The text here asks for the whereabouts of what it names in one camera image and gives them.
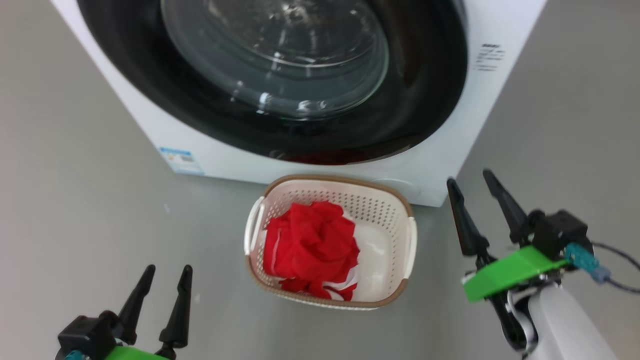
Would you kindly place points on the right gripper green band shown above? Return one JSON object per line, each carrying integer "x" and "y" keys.
{"x": 510, "y": 272}

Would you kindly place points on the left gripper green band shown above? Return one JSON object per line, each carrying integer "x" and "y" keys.
{"x": 135, "y": 354}

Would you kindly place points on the white garment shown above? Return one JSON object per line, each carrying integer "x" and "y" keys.
{"x": 375, "y": 260}

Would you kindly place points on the dark round glass washer door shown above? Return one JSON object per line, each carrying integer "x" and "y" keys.
{"x": 425, "y": 75}

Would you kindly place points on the red garment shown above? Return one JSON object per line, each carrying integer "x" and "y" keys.
{"x": 310, "y": 245}

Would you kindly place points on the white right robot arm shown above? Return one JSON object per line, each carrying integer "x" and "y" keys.
{"x": 570, "y": 325}

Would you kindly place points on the cream basket with brown rim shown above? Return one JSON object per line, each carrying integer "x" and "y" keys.
{"x": 380, "y": 200}

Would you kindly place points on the white front-load washing machine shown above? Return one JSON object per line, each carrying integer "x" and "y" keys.
{"x": 150, "y": 120}

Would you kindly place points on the blue energy label sticker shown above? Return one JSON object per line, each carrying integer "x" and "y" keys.
{"x": 182, "y": 161}

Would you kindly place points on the black text notice sticker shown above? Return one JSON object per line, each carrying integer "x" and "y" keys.
{"x": 489, "y": 56}

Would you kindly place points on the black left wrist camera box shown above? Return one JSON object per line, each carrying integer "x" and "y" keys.
{"x": 87, "y": 335}

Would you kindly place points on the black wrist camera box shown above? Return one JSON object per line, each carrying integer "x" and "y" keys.
{"x": 560, "y": 232}
{"x": 87, "y": 335}

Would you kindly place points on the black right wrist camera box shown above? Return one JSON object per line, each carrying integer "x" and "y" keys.
{"x": 560, "y": 232}

